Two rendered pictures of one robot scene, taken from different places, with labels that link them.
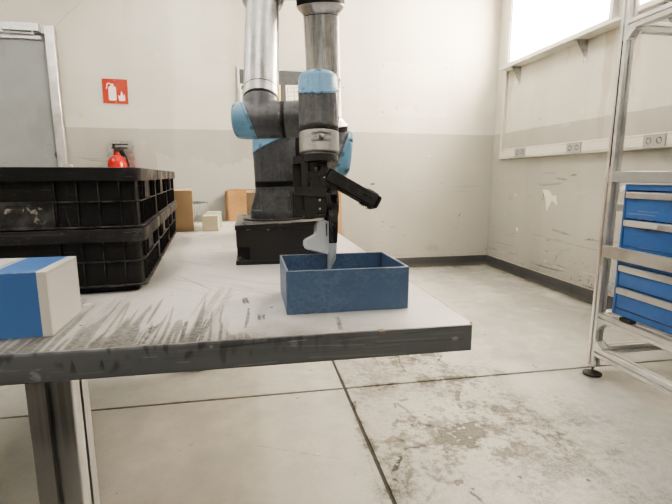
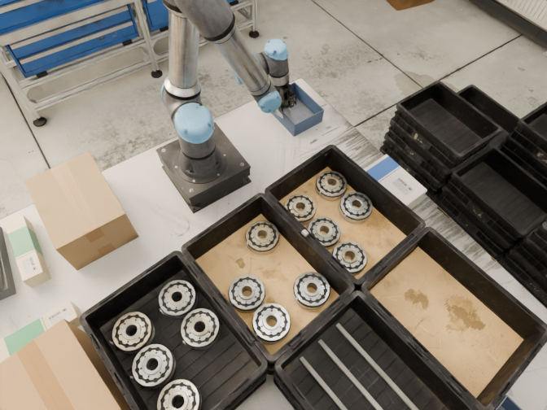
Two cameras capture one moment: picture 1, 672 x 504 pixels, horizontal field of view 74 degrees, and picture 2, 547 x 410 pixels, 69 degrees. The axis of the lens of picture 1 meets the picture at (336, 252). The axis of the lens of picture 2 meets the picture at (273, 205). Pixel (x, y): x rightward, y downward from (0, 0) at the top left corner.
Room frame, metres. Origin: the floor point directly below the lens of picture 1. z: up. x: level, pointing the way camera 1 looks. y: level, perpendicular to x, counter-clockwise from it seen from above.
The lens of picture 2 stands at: (1.37, 1.05, 1.93)
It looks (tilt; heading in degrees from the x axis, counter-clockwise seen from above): 58 degrees down; 243
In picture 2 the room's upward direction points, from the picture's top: 2 degrees clockwise
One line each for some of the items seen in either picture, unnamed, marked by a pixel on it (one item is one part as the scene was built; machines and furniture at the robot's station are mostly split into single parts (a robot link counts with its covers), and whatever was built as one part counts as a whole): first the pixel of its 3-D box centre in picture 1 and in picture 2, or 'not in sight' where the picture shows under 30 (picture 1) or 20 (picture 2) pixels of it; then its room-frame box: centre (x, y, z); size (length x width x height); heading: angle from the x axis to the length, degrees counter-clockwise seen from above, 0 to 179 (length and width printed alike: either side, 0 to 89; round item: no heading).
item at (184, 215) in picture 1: (154, 209); (63, 398); (1.79, 0.73, 0.78); 0.30 x 0.22 x 0.16; 108
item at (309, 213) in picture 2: not in sight; (299, 207); (1.00, 0.50, 0.86); 0.10 x 0.10 x 0.01
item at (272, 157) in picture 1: (277, 154); (194, 128); (1.22, 0.16, 0.97); 0.13 x 0.12 x 0.14; 90
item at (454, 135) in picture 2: not in sight; (431, 146); (0.05, 0.19, 0.37); 0.40 x 0.30 x 0.45; 100
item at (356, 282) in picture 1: (340, 279); (294, 108); (0.76, -0.01, 0.74); 0.20 x 0.15 x 0.07; 101
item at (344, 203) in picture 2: not in sight; (356, 205); (0.83, 0.57, 0.86); 0.10 x 0.10 x 0.01
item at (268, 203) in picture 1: (277, 198); (199, 153); (1.22, 0.16, 0.85); 0.15 x 0.15 x 0.10
